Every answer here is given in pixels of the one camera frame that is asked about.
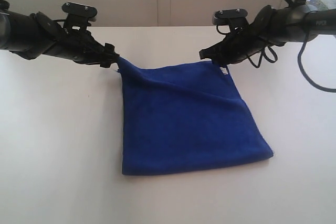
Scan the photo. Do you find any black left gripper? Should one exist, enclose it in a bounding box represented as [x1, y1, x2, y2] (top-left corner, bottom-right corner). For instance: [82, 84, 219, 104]
[47, 24, 120, 68]

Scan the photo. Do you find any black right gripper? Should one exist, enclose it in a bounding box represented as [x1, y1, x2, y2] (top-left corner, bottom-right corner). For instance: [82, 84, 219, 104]
[199, 22, 267, 66]

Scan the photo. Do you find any blue towel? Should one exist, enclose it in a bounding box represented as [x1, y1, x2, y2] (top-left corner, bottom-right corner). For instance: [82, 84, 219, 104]
[118, 58, 274, 176]

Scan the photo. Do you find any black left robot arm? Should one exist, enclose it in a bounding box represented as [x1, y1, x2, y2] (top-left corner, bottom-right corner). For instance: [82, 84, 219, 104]
[1, 0, 120, 68]

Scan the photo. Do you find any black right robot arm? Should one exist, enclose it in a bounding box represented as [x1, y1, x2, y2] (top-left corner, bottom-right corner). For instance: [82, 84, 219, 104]
[199, 5, 335, 66]

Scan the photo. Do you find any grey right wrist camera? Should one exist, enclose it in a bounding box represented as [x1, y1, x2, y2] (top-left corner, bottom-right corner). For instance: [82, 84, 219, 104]
[212, 8, 248, 29]

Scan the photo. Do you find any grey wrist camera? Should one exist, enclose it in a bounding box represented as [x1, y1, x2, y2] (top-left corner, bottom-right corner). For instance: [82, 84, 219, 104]
[212, 8, 248, 29]
[61, 2, 98, 30]

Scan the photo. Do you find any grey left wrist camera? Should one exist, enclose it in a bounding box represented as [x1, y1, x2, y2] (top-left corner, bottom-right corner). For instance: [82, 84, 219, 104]
[61, 2, 98, 30]

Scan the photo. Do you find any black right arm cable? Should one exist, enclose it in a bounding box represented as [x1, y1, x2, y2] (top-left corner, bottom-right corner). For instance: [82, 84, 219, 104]
[216, 0, 336, 91]

